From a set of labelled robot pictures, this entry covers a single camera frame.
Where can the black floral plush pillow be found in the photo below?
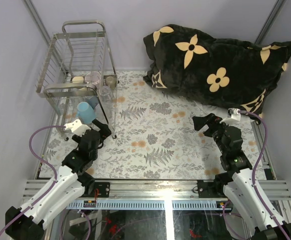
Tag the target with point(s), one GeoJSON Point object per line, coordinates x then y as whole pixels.
{"type": "Point", "coordinates": [220, 72]}

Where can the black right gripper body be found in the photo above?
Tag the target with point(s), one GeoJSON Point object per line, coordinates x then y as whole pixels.
{"type": "Point", "coordinates": [216, 131]}

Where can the floral patterned table mat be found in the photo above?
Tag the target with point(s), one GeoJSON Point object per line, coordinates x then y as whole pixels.
{"type": "Point", "coordinates": [155, 137]}

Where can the clear faceted drinking glass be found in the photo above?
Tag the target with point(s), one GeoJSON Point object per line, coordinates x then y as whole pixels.
{"type": "Point", "coordinates": [106, 93]}

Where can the pink ribbed ceramic mug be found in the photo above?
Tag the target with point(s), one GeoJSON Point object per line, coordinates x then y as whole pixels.
{"type": "Point", "coordinates": [93, 77]}

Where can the aluminium front rail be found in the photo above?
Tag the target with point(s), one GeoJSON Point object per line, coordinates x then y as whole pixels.
{"type": "Point", "coordinates": [152, 194]}

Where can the steel two-tier dish rack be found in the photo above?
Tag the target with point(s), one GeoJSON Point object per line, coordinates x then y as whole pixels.
{"type": "Point", "coordinates": [81, 47]}

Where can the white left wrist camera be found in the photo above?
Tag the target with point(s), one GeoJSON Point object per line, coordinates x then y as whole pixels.
{"type": "Point", "coordinates": [76, 127]}

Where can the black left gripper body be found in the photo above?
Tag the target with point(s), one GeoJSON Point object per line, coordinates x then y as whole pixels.
{"type": "Point", "coordinates": [79, 138]}

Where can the light blue ceramic mug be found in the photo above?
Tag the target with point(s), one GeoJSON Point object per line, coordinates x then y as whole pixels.
{"type": "Point", "coordinates": [85, 113]}

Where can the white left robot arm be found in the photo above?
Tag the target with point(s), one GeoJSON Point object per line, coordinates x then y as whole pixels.
{"type": "Point", "coordinates": [69, 182]}

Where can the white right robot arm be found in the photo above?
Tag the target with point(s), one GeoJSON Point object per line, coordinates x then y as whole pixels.
{"type": "Point", "coordinates": [238, 181]}

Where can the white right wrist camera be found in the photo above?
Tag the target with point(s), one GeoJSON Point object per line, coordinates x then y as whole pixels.
{"type": "Point", "coordinates": [233, 116]}

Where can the olive green ceramic mug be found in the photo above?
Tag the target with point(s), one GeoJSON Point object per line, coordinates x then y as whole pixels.
{"type": "Point", "coordinates": [111, 81]}

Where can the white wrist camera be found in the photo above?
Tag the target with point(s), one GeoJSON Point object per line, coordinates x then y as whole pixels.
{"type": "Point", "coordinates": [76, 127]}
{"type": "Point", "coordinates": [233, 116]}

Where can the blue textured square mug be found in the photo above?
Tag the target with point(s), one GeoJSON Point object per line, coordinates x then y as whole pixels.
{"type": "Point", "coordinates": [93, 101]}

